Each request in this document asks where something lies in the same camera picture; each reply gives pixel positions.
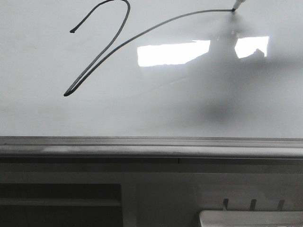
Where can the white box lower right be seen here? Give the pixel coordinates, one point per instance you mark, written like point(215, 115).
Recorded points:
point(212, 218)

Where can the grey aluminium whiteboard frame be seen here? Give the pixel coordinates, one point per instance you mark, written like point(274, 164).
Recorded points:
point(187, 147)

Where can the white glossy whiteboard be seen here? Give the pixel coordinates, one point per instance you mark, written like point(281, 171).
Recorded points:
point(192, 69)

